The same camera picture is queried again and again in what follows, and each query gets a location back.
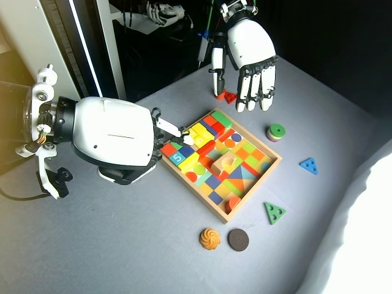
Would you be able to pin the spare white robot hand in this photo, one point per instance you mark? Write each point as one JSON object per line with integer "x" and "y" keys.
{"x": 165, "y": 12}

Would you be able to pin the white cabinet frame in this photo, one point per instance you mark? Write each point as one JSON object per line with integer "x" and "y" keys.
{"x": 36, "y": 36}

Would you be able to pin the black wrist camera white bracket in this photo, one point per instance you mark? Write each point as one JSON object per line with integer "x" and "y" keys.
{"x": 59, "y": 179}

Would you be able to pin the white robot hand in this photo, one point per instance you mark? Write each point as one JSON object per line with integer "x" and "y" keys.
{"x": 251, "y": 43}
{"x": 113, "y": 134}

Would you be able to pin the green triangle three holes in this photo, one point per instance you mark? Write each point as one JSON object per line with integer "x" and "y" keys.
{"x": 275, "y": 213}

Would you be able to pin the wooden block tray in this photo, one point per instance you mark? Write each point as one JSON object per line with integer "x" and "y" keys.
{"x": 225, "y": 219}

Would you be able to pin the orange swirl toy cookie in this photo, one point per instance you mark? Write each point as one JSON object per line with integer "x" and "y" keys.
{"x": 209, "y": 239}

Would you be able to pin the blue triangle three holes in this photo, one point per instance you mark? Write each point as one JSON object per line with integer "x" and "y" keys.
{"x": 310, "y": 167}

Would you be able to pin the grey table cloth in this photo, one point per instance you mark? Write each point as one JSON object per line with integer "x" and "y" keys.
{"x": 122, "y": 245}

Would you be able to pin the brown chocolate toy cookie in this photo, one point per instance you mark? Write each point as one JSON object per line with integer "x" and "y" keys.
{"x": 238, "y": 240}

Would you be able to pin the white fabric sheet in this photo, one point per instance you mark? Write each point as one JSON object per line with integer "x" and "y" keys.
{"x": 367, "y": 245}

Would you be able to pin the red triangle three holes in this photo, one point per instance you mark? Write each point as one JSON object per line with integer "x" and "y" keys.
{"x": 229, "y": 97}

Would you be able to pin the red cube white mark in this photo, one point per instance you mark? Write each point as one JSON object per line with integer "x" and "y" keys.
{"x": 168, "y": 150}

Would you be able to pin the red round peg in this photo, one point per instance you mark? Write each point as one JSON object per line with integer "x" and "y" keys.
{"x": 220, "y": 96}

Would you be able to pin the white shelf board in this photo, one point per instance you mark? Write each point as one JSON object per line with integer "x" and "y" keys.
{"x": 144, "y": 26}

